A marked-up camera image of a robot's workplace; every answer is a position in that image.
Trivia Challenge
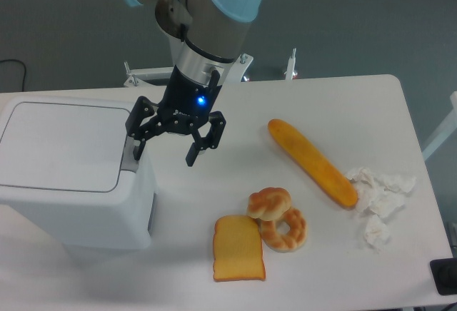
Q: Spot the large crumpled white tissue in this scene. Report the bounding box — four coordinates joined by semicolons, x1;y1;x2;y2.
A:
346;167;417;219

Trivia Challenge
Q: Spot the orange toast slice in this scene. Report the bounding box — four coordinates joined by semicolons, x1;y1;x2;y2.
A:
213;215;266;282

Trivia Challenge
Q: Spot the braided round bread bun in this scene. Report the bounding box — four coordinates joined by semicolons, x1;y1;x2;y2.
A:
246;187;291;221

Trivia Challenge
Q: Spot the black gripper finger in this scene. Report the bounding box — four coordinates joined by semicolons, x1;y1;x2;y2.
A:
125;96;164;160
186;111;226;167

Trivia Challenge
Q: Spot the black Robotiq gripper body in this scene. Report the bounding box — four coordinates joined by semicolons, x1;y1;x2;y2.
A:
157;66;221;135

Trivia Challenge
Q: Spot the long orange baguette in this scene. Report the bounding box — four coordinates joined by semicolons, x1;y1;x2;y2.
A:
267;119;358;208

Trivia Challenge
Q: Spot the black cable on floor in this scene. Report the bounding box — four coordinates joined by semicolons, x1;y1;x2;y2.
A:
0;58;28;93

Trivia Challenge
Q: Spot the white push-lid trash can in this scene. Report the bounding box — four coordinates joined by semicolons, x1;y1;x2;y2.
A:
1;95;157;250

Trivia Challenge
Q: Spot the black device at table edge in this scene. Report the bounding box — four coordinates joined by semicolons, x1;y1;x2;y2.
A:
429;258;457;295

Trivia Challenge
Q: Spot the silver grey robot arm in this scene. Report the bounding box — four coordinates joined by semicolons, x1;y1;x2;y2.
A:
125;0;262;165

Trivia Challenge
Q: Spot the white frame leg right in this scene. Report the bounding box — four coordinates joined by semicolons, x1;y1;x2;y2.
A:
422;91;456;161

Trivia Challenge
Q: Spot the small crumpled white tissue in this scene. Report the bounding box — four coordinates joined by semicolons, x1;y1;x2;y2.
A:
363;215;390;251

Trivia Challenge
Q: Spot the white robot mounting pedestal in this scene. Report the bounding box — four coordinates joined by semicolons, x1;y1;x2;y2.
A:
124;35;253;87

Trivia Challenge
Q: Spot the braided bread ring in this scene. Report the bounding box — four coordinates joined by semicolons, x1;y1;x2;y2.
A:
259;207;308;254

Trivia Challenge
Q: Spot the white clamp bracket with red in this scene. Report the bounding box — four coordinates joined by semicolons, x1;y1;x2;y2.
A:
283;48;298;81

